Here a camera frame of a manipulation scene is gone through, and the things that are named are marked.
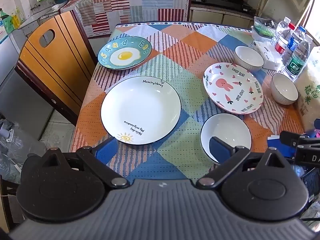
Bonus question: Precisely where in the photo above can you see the patchwork table cloth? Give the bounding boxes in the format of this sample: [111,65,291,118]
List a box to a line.
[70,21,305,183]

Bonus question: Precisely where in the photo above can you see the clear rice bag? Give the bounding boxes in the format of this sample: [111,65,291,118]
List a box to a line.
[294,46,320,132]

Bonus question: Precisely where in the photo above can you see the white bowl dark rim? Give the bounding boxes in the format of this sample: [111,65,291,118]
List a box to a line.
[200,113,252,164]

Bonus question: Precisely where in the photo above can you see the wooden chair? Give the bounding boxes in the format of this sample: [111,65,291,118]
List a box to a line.
[15,11,98,125]

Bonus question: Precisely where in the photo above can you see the red label water bottle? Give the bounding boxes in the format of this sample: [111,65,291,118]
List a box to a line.
[272,17,295,55]

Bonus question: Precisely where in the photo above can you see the white tissue pack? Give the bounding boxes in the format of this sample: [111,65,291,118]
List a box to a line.
[251,41,284,71]

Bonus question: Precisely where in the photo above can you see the green label water bottle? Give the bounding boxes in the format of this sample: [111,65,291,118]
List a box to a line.
[285,34,312,80]

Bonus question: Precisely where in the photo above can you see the plastic basket with items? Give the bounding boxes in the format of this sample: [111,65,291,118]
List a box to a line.
[251,16,276,42]

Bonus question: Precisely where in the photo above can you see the large white Morning Honey plate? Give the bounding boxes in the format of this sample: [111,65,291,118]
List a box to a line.
[100,76,182,145]

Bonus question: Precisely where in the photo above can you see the black gas stove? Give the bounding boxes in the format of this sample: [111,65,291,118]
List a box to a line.
[191,0,257,16]

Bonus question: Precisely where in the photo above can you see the white ribbed bowl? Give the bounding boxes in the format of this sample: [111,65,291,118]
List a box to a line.
[235,46,264,72]
[270,73,298,105]

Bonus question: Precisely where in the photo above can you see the teal fried egg plate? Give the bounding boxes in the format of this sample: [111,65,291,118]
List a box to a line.
[98,36,152,70]

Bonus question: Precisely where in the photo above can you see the patchwork counter cloth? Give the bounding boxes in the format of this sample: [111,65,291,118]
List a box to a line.
[61,0,189,38]

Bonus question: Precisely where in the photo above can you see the pink bunny carrot plate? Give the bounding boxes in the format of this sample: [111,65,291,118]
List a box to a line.
[203,62,264,115]

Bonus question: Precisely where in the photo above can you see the blue label water bottle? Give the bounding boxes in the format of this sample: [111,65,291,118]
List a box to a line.
[283,26,306,65]

